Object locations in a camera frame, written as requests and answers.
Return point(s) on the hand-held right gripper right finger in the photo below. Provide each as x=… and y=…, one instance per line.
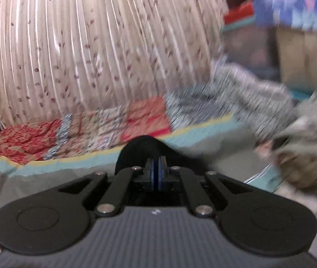
x=161, y=174

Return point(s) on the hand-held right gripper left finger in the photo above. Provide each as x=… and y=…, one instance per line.
x=153, y=174

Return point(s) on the black pants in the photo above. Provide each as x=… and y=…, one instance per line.
x=143, y=150

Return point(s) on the patchwork quilt bedspread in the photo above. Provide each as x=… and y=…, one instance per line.
x=63, y=156

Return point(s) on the grey patterned blanket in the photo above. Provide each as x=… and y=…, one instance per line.
x=231, y=100

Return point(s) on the floral beige curtain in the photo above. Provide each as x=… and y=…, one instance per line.
x=91, y=47

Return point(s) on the grey storage bin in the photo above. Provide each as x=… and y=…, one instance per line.
x=244, y=50

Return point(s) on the olive clothes pile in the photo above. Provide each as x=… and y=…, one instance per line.
x=309, y=145

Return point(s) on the beige storage box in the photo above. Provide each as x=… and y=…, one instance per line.
x=306, y=58

